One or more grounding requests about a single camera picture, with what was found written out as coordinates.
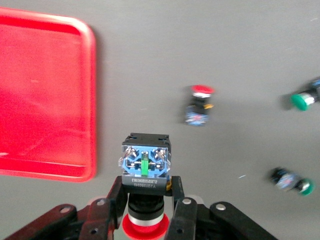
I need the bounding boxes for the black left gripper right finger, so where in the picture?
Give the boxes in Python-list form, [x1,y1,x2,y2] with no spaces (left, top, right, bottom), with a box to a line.
[166,176,278,240]

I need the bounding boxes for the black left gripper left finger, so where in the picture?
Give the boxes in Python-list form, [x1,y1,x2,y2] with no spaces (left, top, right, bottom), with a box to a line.
[4,176,130,240]

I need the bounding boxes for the red push button switch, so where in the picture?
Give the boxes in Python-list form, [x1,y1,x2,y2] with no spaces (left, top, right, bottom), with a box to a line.
[181,84,216,127]
[117,132,173,240]

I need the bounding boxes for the red plastic tray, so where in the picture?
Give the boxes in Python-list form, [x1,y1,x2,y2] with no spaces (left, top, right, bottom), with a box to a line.
[0,6,98,183]

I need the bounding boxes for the green push button switch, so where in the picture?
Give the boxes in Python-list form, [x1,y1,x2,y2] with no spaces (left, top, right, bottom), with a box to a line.
[268,166,316,196]
[282,76,320,112]

